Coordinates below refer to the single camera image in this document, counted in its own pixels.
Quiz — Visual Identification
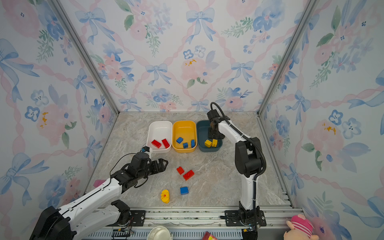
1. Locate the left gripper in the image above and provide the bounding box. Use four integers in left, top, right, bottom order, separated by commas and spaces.
137, 157, 169, 181

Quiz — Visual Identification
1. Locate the yellow lego brick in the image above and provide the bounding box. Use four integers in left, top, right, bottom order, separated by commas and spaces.
212, 139, 218, 148

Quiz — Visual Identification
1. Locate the yellow lego brick cube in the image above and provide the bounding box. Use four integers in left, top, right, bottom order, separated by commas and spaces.
205, 140, 212, 148

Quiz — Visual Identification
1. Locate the dark teal plastic container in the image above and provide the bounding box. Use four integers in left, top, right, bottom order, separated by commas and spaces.
196, 119, 223, 153

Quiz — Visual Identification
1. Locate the long red lego brick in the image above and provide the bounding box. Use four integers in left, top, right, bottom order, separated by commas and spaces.
151, 140, 162, 149

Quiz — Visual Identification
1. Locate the small red lego brick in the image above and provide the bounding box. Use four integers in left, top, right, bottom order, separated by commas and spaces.
177, 167, 185, 175

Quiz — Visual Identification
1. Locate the yellow plastic container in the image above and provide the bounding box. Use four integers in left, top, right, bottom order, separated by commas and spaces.
172, 121, 197, 153

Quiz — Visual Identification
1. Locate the yellow duck lego piece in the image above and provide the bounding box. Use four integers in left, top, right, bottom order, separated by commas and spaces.
161, 190, 170, 204

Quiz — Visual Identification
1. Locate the white plastic container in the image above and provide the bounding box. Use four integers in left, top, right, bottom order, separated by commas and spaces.
146, 121, 173, 154

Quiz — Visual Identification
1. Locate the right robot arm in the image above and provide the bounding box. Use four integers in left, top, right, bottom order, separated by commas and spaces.
210, 117, 267, 227

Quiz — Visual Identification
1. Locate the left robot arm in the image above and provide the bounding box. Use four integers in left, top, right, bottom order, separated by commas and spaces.
30, 152, 169, 240

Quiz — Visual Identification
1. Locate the pink lego brick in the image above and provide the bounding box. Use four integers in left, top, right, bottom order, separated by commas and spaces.
93, 180, 106, 188

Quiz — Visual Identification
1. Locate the white bowl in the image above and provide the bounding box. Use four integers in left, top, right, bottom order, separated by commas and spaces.
147, 226, 174, 240

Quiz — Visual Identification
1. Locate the red packet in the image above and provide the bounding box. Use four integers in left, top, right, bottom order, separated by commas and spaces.
202, 232, 218, 240

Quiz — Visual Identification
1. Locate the pink plush toy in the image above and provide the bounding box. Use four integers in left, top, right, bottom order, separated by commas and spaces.
283, 214, 320, 240

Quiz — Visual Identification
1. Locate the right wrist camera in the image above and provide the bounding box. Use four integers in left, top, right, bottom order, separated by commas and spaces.
207, 109, 221, 122

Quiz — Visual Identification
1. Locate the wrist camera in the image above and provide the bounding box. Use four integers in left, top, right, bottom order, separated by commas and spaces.
207, 109, 221, 122
141, 146, 152, 155

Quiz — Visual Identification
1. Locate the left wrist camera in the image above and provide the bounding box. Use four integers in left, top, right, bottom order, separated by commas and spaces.
141, 146, 152, 155

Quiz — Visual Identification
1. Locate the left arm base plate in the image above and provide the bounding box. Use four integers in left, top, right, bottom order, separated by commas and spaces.
108, 210, 147, 227

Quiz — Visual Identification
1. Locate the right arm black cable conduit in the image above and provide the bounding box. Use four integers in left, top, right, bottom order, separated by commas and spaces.
209, 101, 267, 223

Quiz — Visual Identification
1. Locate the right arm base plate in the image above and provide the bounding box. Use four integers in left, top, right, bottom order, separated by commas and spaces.
220, 210, 267, 228

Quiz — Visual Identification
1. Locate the aluminium mounting rail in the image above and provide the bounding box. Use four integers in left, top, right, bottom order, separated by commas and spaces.
83, 206, 304, 232

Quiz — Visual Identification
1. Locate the right aluminium corner post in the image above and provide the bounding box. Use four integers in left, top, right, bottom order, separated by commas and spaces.
257, 0, 318, 117

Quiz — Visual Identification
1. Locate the aluminium corner post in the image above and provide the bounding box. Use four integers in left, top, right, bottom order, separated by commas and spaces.
257, 0, 318, 117
48, 0, 120, 115

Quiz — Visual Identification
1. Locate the left aluminium corner post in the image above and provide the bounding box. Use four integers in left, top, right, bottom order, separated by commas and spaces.
48, 0, 120, 115

